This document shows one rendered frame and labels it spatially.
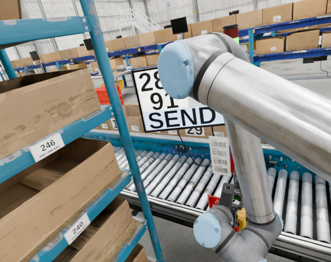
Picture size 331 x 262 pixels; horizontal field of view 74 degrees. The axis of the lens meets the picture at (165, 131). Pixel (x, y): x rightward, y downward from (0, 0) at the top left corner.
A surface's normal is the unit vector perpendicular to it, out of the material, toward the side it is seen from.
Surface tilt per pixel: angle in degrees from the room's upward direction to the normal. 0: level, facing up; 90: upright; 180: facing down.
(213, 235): 57
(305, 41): 90
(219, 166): 90
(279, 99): 45
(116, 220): 91
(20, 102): 90
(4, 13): 123
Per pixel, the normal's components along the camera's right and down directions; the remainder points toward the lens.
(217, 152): -0.49, 0.44
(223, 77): -0.49, -0.18
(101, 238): 0.86, 0.07
